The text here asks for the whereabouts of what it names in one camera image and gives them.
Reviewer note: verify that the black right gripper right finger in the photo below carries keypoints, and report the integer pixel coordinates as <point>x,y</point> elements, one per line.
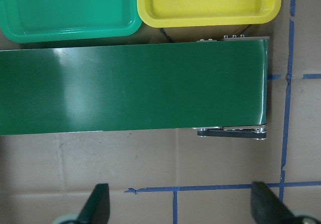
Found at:
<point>266,207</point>

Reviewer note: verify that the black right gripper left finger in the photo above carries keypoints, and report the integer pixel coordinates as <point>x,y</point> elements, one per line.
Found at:
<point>97,206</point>

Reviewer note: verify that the green conveyor belt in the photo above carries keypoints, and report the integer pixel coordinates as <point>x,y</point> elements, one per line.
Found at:
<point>218,88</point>

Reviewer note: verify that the green plastic tray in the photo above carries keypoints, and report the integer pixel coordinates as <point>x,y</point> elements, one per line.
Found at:
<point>31,21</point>

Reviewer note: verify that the yellow plastic tray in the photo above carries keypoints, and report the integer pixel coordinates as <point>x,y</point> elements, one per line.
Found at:
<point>196,13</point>

